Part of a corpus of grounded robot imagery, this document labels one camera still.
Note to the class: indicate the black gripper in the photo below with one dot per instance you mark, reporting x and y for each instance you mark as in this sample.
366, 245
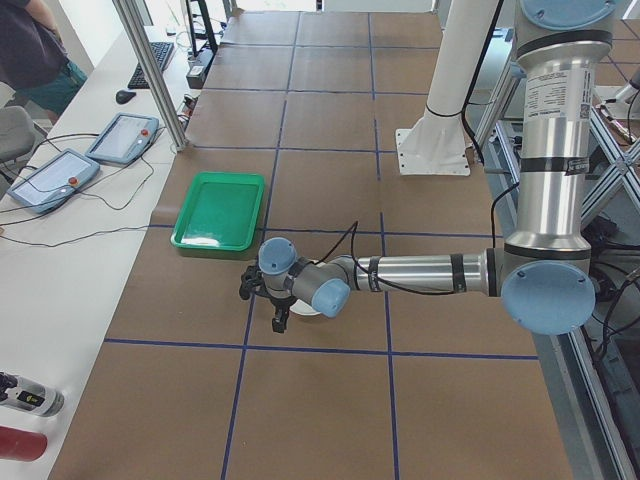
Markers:
275, 300

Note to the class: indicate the white round plate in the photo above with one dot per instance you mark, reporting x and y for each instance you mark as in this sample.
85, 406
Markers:
303, 309

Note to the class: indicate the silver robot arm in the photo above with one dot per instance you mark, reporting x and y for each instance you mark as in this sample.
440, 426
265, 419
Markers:
540, 273

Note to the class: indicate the green plastic tray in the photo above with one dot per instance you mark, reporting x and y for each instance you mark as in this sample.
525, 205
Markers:
220, 212

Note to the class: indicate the far blue teach pendant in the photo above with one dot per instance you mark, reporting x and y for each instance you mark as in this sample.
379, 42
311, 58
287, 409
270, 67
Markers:
124, 139

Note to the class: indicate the blue teach pendant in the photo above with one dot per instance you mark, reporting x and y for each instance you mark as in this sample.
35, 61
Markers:
124, 139
53, 183

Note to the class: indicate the black power strip box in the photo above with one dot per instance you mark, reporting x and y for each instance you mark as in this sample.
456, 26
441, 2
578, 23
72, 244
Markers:
198, 69

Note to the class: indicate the near blue teach pendant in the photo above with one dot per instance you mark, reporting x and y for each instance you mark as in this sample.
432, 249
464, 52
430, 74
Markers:
53, 183

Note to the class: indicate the black computer mouse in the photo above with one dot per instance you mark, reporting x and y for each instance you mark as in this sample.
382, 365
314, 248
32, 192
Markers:
124, 96

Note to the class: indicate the red bottle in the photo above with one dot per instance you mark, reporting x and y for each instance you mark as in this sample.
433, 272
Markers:
21, 445

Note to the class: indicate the grey office chair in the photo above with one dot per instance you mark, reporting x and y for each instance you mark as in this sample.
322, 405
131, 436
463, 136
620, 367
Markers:
18, 133

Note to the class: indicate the person in dark shirt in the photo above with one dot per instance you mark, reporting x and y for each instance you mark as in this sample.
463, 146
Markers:
34, 61

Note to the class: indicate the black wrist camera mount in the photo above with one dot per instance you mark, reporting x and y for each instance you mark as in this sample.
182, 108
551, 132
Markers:
252, 283

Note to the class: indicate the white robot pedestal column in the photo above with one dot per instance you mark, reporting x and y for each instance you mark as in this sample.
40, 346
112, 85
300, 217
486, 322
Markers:
436, 145

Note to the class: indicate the aluminium frame post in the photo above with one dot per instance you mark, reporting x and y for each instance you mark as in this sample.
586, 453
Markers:
132, 22

